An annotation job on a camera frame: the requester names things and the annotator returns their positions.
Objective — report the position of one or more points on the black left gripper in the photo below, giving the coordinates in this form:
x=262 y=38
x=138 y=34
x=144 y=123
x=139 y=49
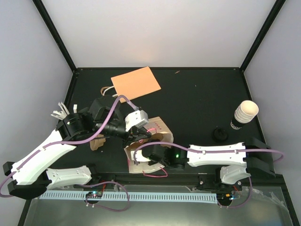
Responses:
x=136 y=133

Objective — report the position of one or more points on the cream cakes paper bag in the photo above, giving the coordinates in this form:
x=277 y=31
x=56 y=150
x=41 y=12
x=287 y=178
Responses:
x=155 y=153

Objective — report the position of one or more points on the brown pulp cup carriers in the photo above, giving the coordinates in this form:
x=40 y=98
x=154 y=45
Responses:
x=97 y=142

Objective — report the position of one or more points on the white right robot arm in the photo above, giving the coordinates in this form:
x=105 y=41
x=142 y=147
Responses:
x=234 y=162

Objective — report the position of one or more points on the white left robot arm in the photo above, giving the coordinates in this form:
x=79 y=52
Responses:
x=110 y=116

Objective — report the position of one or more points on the plain brown paper bag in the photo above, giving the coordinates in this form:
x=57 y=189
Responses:
x=134 y=84

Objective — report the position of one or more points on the white straws bundle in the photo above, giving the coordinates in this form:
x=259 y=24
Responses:
x=64 y=113

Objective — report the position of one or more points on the black cup lid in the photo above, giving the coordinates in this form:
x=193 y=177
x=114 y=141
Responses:
x=220 y=135

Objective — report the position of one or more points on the stack of paper cups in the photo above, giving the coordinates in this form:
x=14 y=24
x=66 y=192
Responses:
x=244 y=114

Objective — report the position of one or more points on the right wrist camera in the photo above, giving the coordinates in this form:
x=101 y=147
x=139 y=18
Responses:
x=140 y=158

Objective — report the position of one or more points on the light blue cable duct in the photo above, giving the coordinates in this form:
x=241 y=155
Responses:
x=130 y=196

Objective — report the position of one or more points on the black frame post left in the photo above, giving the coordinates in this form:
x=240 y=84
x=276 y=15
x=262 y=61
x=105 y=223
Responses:
x=54 y=32

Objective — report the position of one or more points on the black frame post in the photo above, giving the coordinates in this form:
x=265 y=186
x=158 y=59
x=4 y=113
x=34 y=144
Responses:
x=54 y=32
x=262 y=33

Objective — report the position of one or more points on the black frame post right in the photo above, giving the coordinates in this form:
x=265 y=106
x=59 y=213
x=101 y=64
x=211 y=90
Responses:
x=262 y=33

